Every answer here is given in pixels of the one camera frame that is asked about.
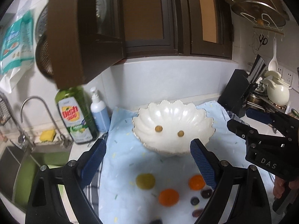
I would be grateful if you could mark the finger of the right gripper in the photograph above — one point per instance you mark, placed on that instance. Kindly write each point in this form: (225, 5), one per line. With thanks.
(259, 116)
(242, 130)

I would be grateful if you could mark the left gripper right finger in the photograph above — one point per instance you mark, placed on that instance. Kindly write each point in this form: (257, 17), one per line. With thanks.
(220, 175)

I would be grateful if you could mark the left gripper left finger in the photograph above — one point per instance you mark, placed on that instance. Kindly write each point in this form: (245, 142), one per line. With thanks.
(77, 174)

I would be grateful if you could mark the oblong red-brown date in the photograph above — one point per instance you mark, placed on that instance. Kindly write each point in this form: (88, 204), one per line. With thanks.
(196, 213)

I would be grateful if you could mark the large orange mandarin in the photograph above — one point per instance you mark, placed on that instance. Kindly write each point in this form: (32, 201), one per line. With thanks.
(168, 197)

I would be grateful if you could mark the small yellow-brown kumquat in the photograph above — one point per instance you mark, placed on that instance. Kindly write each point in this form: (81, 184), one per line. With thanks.
(158, 128)

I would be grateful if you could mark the checkered kitchen towel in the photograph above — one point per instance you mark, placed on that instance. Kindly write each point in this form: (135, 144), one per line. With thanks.
(92, 190)

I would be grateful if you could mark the person's right hand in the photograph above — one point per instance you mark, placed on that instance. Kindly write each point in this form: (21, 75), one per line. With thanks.
(280, 184)

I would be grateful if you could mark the stainless steel pot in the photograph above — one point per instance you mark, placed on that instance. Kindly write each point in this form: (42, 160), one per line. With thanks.
(259, 101)

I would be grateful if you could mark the dark plum near mandarin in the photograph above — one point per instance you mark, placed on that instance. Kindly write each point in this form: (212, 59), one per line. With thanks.
(206, 193)

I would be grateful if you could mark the smaller orange mandarin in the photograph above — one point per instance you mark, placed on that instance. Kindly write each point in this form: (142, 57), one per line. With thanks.
(196, 182)

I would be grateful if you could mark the cream ceramic pot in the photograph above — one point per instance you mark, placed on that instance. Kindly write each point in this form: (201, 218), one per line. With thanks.
(277, 88)

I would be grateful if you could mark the chrome gooseneck faucet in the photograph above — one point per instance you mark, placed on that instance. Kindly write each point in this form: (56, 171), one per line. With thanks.
(42, 116)

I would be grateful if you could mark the black knife block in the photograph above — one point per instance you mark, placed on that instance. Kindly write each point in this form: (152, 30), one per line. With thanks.
(240, 86)

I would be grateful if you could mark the green plastic basin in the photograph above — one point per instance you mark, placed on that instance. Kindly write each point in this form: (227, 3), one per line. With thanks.
(28, 170)

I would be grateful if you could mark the yellow sponge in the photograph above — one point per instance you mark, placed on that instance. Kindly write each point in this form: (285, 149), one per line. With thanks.
(47, 136)

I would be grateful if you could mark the white ladle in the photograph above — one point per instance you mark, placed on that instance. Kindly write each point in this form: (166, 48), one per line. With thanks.
(273, 64)

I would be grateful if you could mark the white blue pump bottle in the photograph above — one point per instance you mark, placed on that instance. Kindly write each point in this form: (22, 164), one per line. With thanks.
(99, 112)

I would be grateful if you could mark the light blue cloth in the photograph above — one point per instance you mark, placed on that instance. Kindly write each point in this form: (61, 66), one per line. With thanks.
(122, 201)

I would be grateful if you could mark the green dish soap bottle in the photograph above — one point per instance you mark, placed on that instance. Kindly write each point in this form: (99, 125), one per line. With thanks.
(75, 112)

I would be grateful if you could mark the green round fruit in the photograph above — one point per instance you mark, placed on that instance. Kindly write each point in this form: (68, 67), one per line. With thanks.
(145, 181)

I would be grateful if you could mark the white scalloped ceramic bowl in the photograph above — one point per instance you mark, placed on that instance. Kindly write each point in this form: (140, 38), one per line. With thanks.
(173, 117)

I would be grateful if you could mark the black scissors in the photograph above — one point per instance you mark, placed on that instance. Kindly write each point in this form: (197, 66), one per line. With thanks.
(263, 40)

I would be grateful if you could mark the large dark plum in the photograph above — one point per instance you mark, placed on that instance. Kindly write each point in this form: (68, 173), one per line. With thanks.
(157, 221)

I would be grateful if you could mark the metal colander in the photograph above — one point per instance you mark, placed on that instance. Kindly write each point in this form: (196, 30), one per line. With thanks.
(43, 61)

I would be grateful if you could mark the teal plastic bag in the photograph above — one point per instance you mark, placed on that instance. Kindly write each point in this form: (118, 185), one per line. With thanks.
(17, 55)

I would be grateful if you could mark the dark brown wall cabinet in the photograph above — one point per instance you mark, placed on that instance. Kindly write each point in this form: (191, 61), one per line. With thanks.
(86, 37)

